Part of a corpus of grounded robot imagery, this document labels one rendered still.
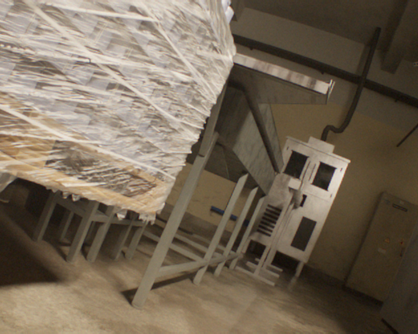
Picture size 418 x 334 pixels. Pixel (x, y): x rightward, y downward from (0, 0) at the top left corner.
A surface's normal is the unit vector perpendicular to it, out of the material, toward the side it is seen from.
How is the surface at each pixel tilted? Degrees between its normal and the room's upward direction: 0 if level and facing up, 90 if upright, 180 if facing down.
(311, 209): 90
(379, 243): 90
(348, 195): 90
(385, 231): 90
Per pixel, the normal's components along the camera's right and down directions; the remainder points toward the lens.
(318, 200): -0.24, -0.17
